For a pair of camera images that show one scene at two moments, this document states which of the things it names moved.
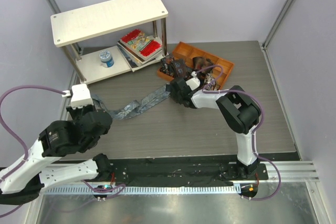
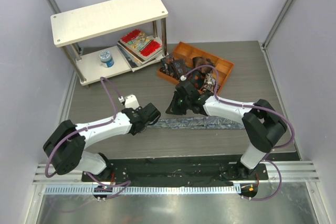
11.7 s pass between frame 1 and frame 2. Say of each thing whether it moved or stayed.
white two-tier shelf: stayed
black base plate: stayed
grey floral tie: moved
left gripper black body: moved
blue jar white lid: stayed
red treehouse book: stayed
